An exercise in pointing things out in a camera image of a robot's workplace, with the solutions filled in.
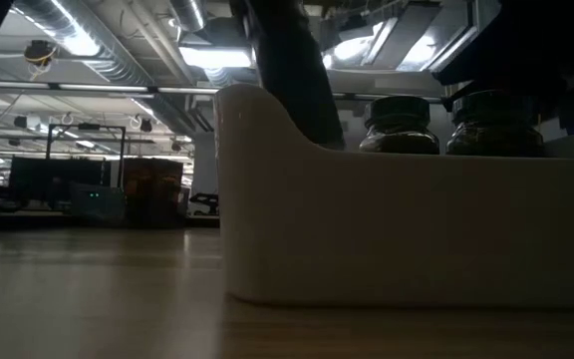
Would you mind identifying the black metal gantry frame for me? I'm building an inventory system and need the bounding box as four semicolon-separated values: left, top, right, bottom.
45;123;127;186

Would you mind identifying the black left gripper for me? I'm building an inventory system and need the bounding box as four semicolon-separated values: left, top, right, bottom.
236;0;347;151

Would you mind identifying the large spiral air duct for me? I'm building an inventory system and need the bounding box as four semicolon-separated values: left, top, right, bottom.
5;0;203;136

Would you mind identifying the small spiral air duct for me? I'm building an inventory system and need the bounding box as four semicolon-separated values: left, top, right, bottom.
168;0;208;32

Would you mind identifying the white plastic handled bin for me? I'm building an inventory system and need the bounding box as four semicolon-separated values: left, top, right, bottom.
214;83;574;308

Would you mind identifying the green-lid spice jar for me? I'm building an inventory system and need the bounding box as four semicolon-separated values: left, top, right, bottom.
444;89;547;159
358;96;441;156

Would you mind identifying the black background panel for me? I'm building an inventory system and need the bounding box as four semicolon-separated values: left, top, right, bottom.
7;155;114;203

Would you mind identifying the yellow black cable reel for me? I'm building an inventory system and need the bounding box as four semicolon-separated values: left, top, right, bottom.
22;39;58;69

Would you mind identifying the long ceiling light bar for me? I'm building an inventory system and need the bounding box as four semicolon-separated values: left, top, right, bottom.
0;79;218;99

